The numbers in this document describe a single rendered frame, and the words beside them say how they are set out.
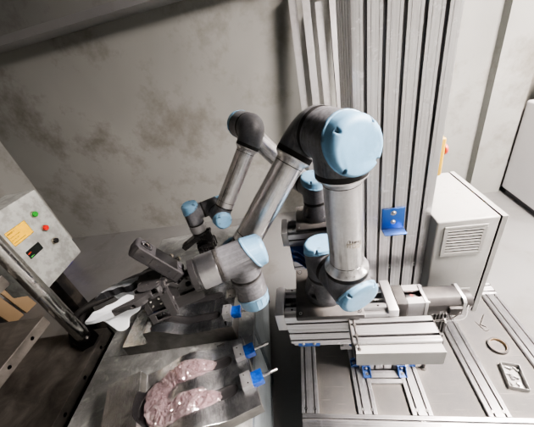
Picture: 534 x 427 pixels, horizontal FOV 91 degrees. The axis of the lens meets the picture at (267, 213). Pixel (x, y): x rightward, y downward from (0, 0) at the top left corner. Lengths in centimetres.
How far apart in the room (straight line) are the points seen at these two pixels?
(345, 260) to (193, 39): 266
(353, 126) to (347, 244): 28
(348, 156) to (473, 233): 67
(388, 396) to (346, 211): 129
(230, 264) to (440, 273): 84
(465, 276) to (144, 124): 314
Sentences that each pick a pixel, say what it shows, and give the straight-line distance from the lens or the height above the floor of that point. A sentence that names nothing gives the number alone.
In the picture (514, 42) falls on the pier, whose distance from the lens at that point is 332.
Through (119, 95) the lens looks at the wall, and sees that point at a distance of 344.
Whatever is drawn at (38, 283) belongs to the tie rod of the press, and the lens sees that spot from 144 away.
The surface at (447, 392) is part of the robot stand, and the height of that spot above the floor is 21.
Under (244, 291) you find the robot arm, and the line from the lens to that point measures 62.
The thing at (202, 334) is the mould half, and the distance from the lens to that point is 124.
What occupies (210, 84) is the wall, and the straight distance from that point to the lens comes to 301.
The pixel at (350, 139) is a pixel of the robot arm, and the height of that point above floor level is 164.
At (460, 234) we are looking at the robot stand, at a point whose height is 117.
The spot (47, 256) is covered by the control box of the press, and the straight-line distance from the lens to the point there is 166.
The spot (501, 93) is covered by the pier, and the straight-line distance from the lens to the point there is 338.
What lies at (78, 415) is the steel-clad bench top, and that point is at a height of 80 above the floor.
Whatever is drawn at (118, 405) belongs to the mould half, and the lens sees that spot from 120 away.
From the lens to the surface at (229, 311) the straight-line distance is 119.
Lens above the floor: 180
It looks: 31 degrees down
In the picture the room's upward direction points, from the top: 13 degrees counter-clockwise
